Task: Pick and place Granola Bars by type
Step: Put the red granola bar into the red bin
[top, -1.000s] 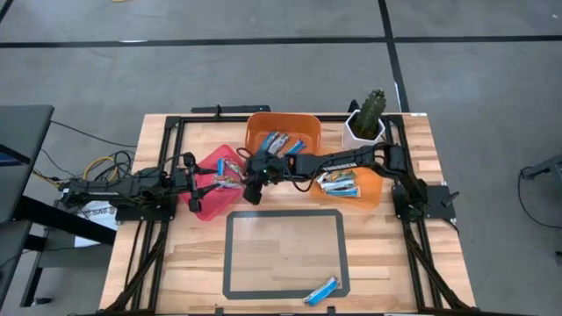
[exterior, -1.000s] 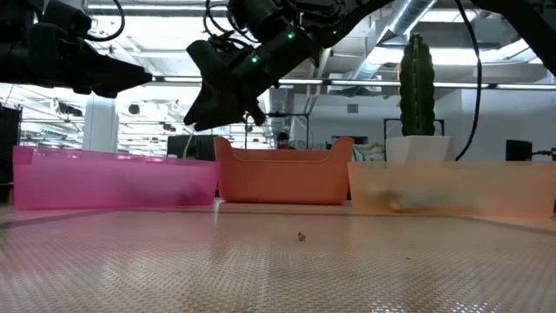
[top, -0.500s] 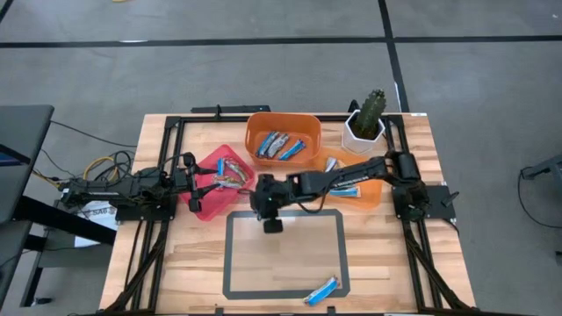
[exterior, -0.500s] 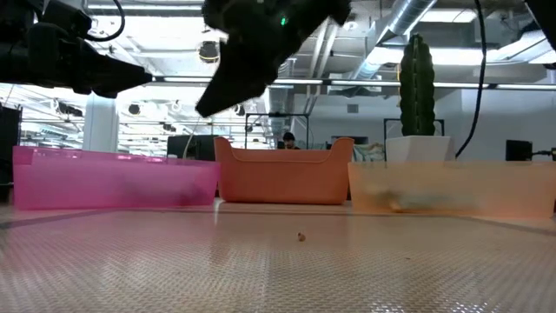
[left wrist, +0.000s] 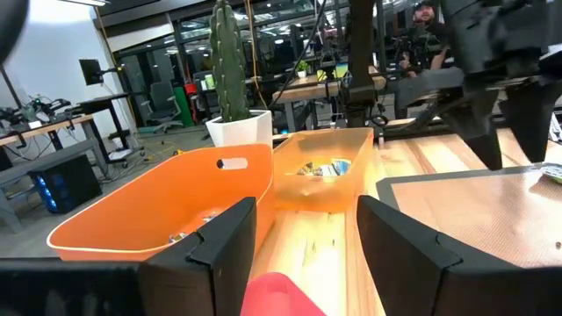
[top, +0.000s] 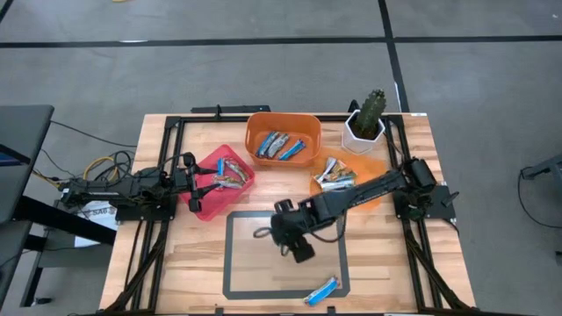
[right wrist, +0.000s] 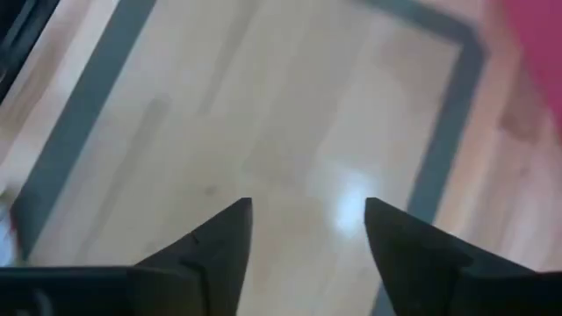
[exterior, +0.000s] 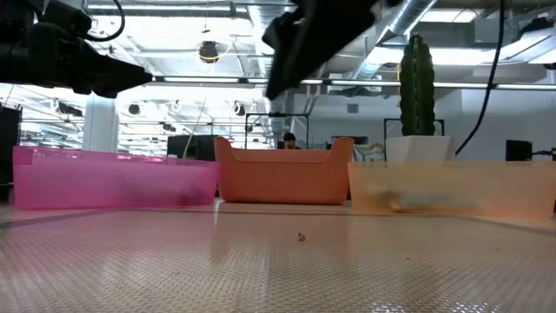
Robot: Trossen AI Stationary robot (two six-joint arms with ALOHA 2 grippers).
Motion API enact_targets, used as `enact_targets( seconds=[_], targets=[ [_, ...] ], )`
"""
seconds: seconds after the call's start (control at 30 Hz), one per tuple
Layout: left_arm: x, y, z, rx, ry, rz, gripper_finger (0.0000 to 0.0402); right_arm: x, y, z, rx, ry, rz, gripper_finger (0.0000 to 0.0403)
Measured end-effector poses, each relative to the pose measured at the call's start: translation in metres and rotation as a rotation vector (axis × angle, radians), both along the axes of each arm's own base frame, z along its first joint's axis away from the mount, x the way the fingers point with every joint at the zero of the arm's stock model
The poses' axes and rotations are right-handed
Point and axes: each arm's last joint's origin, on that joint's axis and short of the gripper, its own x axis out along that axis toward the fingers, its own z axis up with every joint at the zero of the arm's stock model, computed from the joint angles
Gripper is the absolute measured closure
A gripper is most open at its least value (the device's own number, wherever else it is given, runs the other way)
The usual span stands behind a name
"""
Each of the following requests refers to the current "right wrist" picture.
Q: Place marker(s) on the pink plastic bin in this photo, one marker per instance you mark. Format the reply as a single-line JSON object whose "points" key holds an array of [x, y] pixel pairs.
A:
{"points": [[540, 44]]}

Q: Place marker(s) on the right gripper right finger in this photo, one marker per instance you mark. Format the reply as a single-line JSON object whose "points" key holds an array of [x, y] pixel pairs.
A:
{"points": [[430, 272]]}

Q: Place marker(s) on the black aluminium frame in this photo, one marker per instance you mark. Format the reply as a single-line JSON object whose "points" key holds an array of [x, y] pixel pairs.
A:
{"points": [[17, 35]]}

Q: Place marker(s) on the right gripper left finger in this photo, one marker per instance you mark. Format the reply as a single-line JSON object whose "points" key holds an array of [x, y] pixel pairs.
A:
{"points": [[197, 272]]}

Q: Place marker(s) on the tan mat with dark border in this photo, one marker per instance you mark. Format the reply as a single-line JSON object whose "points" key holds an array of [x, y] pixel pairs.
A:
{"points": [[263, 109]]}

